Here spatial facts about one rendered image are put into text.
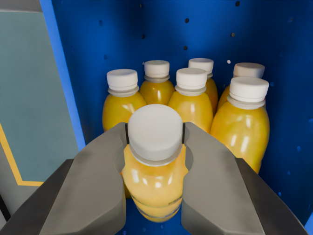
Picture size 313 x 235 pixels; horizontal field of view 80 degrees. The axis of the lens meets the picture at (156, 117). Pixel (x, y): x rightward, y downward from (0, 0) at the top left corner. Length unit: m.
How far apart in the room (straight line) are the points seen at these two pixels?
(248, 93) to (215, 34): 0.16
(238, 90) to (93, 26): 0.19
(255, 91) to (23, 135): 1.83
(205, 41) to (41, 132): 1.62
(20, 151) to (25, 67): 0.78
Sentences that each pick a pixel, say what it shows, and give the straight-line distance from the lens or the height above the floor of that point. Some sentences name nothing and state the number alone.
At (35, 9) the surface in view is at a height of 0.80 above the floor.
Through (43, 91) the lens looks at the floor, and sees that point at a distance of 1.62.
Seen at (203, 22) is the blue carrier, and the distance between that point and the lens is 0.35.
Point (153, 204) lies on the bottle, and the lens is 0.19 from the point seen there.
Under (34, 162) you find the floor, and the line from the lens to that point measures 2.07.
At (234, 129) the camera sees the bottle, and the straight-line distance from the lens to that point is 0.23.
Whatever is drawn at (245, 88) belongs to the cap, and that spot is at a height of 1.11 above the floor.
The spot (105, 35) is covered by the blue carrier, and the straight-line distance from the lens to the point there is 0.29.
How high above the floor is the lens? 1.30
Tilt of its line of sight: 62 degrees down
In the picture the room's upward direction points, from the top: 179 degrees counter-clockwise
